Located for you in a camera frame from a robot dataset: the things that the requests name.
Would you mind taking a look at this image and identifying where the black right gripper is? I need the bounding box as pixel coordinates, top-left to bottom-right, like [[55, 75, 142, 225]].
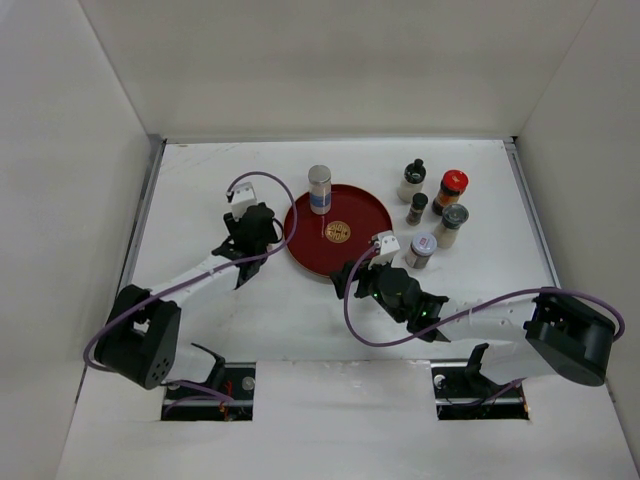
[[330, 251, 406, 323]]

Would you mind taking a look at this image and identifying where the blue label silver lid jar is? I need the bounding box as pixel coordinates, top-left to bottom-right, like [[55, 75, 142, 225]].
[[308, 165, 332, 215]]

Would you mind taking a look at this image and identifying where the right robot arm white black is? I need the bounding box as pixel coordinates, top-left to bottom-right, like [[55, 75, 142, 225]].
[[329, 261, 620, 396]]

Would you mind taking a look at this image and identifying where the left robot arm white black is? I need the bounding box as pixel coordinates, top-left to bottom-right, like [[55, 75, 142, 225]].
[[89, 202, 279, 399]]

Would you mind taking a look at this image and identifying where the red round tray gold emblem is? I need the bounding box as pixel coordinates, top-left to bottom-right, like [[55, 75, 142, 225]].
[[283, 184, 392, 277]]

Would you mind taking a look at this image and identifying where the white lid red label jar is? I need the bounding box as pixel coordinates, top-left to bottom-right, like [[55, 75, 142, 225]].
[[405, 232, 437, 269]]

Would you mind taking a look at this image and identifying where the small black cap pepper bottle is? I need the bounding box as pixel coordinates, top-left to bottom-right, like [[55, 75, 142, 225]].
[[405, 192, 428, 226]]

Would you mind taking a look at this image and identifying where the black cap white powder bottle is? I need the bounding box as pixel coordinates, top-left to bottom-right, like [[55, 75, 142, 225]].
[[397, 158, 427, 203]]

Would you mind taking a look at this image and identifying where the grey lid white powder jar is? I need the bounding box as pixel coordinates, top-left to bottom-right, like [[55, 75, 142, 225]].
[[433, 203, 469, 249]]

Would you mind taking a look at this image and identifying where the red lid dark sauce jar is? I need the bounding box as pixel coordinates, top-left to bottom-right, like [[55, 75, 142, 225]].
[[432, 169, 469, 215]]

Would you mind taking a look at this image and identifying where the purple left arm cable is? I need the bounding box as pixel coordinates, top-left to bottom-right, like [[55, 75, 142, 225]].
[[82, 170, 299, 416]]

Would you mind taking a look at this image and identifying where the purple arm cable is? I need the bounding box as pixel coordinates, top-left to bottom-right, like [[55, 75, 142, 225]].
[[82, 170, 299, 416], [342, 244, 627, 406]]

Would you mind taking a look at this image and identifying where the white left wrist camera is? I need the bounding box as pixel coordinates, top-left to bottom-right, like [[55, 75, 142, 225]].
[[226, 182, 258, 220]]

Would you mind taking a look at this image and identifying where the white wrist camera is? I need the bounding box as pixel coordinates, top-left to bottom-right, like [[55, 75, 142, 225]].
[[226, 182, 258, 220], [369, 230, 401, 269]]

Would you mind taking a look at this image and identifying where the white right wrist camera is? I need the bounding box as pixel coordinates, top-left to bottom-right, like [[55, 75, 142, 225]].
[[369, 230, 401, 269]]

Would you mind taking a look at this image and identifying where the aluminium table edge rail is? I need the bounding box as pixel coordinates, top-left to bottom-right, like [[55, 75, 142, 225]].
[[117, 134, 166, 290]]

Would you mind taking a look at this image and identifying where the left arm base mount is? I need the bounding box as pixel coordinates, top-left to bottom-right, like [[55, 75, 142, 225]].
[[160, 343, 257, 422]]

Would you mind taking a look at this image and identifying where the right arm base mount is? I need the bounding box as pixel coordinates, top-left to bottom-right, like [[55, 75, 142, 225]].
[[431, 343, 529, 421]]

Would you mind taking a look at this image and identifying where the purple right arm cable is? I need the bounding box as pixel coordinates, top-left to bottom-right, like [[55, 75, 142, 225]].
[[342, 244, 627, 406]]

